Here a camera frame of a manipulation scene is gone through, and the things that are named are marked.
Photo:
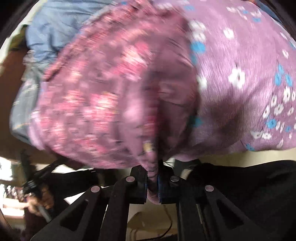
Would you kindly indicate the blue plaid blanket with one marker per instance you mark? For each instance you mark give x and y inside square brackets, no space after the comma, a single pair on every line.
[51,29]

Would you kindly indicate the person's left hand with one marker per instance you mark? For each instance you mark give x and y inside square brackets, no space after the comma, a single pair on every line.
[47,201]

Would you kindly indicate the purple floral bedsheet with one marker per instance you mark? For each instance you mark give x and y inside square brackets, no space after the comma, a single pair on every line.
[246,75]

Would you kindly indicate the black trousers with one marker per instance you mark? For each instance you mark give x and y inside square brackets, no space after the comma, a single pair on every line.
[265,193]

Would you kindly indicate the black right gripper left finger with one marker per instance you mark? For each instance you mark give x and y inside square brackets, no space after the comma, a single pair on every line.
[99,213]

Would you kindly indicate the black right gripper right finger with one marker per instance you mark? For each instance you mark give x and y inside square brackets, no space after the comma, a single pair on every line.
[205,213]

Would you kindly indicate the dark pink floral garment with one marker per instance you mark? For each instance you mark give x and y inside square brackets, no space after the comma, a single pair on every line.
[122,93]

